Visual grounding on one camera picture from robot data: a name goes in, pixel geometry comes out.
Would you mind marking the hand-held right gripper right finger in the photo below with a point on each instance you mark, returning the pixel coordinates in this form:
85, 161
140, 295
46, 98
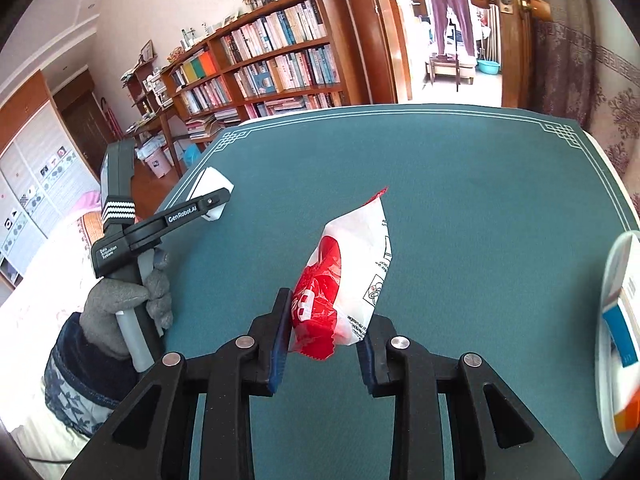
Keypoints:
367, 365

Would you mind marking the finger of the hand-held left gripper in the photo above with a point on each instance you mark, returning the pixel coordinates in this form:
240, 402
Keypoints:
217, 199

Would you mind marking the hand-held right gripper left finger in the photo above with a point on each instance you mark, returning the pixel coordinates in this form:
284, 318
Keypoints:
280, 355

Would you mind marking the small white packet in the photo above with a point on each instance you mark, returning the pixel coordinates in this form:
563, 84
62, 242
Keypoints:
210, 182

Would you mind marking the red and white packet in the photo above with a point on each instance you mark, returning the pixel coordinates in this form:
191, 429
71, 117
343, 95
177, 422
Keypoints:
350, 260

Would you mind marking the blue snack packet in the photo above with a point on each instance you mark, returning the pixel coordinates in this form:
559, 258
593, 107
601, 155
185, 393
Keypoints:
622, 335

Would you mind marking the clear plastic bowl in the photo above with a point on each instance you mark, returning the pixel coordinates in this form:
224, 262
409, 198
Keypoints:
607, 270

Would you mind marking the person's left forearm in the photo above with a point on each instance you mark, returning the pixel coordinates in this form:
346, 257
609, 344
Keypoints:
75, 385

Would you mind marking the person's left hand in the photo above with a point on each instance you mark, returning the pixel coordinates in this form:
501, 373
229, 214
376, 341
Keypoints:
105, 305

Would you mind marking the pink trash bin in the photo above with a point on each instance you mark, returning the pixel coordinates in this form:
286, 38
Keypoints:
157, 162

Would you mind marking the stack of magazines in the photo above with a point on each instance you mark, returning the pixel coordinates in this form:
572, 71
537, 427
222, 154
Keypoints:
212, 125

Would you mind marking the patterned wardrobe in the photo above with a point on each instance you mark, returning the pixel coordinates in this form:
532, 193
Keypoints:
35, 170

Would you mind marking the small wooden desk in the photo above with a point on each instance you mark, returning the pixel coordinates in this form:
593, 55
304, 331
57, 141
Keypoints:
150, 100

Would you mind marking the rows of books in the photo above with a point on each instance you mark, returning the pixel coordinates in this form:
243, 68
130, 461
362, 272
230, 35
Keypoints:
280, 65

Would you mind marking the wooden bookshelf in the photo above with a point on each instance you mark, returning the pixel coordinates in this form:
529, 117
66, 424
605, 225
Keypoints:
335, 60

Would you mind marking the wooden stool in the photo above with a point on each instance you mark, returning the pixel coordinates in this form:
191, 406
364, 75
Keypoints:
450, 70

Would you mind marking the purple hanging pants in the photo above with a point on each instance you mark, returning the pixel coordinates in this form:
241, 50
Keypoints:
450, 10

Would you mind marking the blue basin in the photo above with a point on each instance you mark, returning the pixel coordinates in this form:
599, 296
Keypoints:
488, 66

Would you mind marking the patterned floral curtain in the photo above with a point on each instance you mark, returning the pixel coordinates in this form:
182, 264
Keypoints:
575, 70

